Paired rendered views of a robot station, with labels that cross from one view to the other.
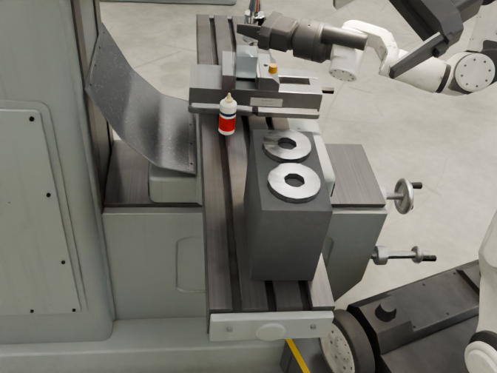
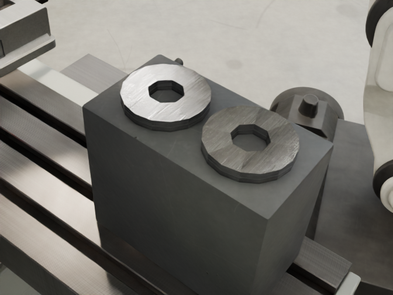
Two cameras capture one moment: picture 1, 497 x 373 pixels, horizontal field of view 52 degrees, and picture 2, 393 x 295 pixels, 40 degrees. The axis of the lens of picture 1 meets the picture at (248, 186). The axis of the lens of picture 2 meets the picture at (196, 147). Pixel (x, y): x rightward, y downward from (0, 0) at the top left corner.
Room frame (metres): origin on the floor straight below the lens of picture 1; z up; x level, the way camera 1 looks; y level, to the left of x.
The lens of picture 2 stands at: (0.44, 0.22, 1.46)
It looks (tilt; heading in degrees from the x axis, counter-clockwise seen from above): 45 degrees down; 313
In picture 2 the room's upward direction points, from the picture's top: 4 degrees clockwise
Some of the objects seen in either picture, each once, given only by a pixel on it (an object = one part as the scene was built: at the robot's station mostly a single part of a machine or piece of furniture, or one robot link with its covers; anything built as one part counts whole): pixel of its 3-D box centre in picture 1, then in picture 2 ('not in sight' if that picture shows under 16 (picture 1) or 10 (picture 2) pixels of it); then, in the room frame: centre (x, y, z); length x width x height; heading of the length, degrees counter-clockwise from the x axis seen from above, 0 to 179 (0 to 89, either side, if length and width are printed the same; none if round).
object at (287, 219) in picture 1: (282, 201); (200, 182); (0.70, -0.07, 1.02); 0.22 x 0.12 x 0.20; 9
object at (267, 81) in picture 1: (266, 72); not in sight; (1.20, -0.01, 1.01); 0.12 x 0.06 x 0.04; 8
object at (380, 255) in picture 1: (404, 254); not in sight; (1.08, -0.51, 0.50); 0.22 x 0.06 x 0.06; 100
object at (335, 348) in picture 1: (344, 348); not in sight; (0.73, -0.30, 0.50); 0.20 x 0.05 x 0.20; 29
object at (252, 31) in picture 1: (248, 31); not in sight; (1.10, 0.04, 1.16); 0.06 x 0.02 x 0.03; 75
